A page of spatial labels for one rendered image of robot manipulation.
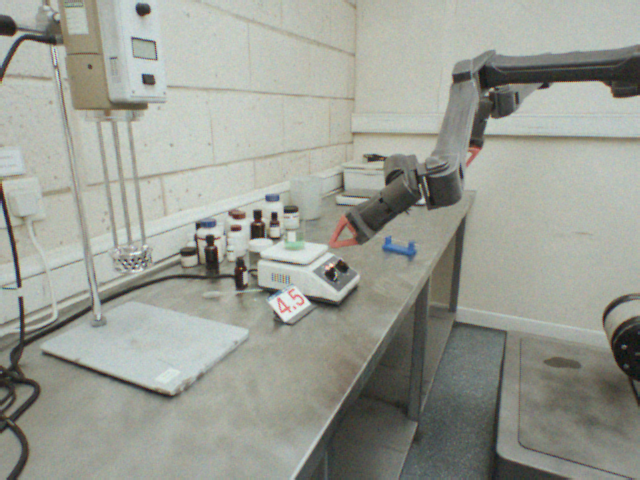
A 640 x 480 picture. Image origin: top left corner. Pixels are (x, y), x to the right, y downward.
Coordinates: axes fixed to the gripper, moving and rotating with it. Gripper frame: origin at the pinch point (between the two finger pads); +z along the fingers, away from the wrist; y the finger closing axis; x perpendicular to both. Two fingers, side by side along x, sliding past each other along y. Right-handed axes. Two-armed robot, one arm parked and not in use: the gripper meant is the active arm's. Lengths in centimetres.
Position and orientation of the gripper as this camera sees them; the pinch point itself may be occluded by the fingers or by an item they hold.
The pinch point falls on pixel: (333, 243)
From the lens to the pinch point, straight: 85.0
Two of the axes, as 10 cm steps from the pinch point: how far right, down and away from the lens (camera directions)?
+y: -4.2, 2.5, -8.7
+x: 5.8, 8.2, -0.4
